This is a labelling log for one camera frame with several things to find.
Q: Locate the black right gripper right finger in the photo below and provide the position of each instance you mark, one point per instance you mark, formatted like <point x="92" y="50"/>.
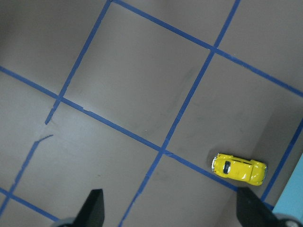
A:
<point x="252" y="212"/>

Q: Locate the turquoise plastic bin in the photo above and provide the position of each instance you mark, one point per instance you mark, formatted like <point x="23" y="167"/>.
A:
<point x="291" y="200"/>

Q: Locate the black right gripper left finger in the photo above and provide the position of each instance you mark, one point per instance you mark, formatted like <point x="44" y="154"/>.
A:
<point x="91" y="214"/>

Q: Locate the yellow toy beetle car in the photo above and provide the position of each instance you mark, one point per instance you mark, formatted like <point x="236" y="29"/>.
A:
<point x="249" y="171"/>

